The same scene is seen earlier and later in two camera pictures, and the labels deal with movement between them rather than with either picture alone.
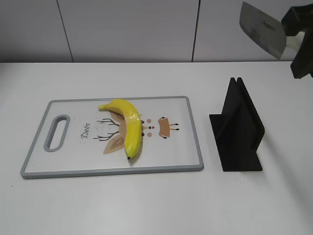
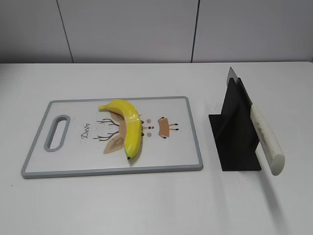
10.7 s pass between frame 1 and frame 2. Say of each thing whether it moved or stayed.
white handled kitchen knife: moved
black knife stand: stayed
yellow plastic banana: stayed
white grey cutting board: stayed
